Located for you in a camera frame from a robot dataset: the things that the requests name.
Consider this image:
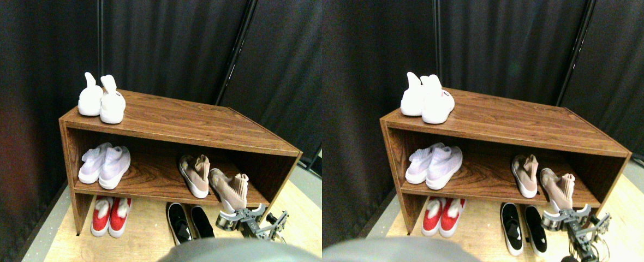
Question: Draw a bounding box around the beige shoe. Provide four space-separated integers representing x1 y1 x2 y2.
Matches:
511 154 539 199
540 168 576 215
208 168 249 215
178 154 211 199

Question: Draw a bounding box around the lilac shoe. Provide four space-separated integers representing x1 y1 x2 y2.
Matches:
426 146 463 190
406 143 444 184
98 146 132 190
78 142 112 184

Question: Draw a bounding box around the black bracket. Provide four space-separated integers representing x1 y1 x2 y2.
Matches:
266 211 290 241

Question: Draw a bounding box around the black shoe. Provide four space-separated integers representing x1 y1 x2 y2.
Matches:
500 203 525 257
166 203 194 246
190 205 216 240
524 205 548 257

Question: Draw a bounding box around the brown shoe rack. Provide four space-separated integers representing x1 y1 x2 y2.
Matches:
379 87 633 236
58 89 303 236

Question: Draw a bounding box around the black curtain stand pole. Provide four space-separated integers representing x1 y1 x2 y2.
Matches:
556 0 598 107
215 0 259 106
97 0 105 80
433 0 443 80

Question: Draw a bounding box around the white shoe with red mark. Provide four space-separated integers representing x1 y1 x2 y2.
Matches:
420 75 456 124
99 75 127 124

